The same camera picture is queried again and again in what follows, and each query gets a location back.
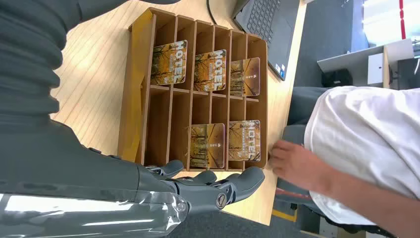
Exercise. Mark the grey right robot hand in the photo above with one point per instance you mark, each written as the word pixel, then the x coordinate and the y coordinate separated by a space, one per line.
pixel 65 170

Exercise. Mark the person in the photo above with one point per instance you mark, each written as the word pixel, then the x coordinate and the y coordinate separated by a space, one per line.
pixel 361 124

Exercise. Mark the wooden slotted card holder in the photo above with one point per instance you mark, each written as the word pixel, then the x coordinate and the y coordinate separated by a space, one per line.
pixel 131 98

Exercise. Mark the black bag under desk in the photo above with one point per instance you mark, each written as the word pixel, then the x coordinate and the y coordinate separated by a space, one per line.
pixel 338 78

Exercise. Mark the white desk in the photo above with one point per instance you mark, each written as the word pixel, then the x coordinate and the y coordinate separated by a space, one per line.
pixel 361 56

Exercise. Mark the grey laptop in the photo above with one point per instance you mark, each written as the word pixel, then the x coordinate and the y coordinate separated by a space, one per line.
pixel 272 29

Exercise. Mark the red vertical strip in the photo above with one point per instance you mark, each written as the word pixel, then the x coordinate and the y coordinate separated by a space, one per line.
pixel 402 19

